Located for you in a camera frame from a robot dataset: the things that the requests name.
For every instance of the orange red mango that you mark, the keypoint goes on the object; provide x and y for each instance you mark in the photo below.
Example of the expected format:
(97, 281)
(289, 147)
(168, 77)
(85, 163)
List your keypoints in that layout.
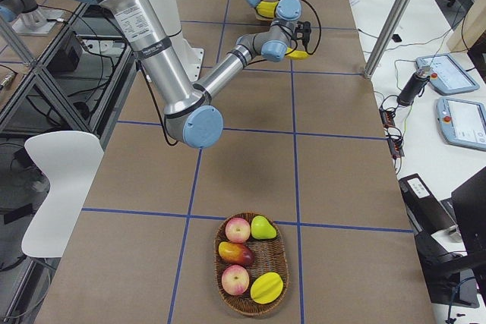
(235, 253)

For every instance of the teach pendant tablet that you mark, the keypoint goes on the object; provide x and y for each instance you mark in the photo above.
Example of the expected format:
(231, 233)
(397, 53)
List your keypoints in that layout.
(461, 122)
(450, 77)

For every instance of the black computer monitor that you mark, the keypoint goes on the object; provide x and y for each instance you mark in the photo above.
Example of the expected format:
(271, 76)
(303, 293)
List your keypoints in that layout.
(469, 207)

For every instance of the white chair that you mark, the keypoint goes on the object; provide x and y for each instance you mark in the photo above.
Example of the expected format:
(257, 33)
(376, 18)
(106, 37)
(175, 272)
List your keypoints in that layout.
(69, 160)

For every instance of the wicker fruit basket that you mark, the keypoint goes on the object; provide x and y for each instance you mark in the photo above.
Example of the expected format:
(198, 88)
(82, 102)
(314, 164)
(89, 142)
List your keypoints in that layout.
(270, 256)

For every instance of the near teach pendant tablet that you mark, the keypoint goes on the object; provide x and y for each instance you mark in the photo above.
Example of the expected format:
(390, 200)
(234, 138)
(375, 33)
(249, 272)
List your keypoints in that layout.
(461, 122)

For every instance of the green pear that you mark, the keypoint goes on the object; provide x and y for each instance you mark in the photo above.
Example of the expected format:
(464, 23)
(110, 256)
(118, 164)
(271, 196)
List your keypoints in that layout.
(262, 229)

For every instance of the red apple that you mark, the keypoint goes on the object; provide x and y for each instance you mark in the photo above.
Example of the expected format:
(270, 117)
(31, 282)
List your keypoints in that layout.
(238, 230)

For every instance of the black water bottle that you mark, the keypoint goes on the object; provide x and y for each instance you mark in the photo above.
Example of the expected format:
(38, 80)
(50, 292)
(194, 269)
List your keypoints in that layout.
(414, 86)

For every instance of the pink peach apple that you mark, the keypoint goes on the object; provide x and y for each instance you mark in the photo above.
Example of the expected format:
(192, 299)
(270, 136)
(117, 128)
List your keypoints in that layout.
(235, 280)

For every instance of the grey square plate orange rim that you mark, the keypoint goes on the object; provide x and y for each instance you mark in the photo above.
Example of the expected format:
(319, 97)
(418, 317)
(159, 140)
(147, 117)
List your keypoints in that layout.
(262, 18)

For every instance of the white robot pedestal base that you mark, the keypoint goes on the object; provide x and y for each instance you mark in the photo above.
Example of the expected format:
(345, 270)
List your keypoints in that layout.
(190, 57)

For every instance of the small black puck device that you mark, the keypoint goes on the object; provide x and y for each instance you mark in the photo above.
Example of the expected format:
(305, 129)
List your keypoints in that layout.
(396, 37)

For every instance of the small yellow banana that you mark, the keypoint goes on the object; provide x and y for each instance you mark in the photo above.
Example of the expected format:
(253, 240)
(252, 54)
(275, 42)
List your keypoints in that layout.
(296, 55)

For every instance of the far teach pendant tablet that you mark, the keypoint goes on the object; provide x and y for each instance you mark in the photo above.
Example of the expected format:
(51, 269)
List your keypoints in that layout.
(450, 77)

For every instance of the aluminium frame post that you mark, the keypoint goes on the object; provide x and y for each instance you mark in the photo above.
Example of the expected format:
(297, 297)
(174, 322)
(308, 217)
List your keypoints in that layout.
(390, 25)

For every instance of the yellow starfruit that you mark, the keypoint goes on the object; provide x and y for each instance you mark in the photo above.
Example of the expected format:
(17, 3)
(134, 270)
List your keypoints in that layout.
(266, 288)

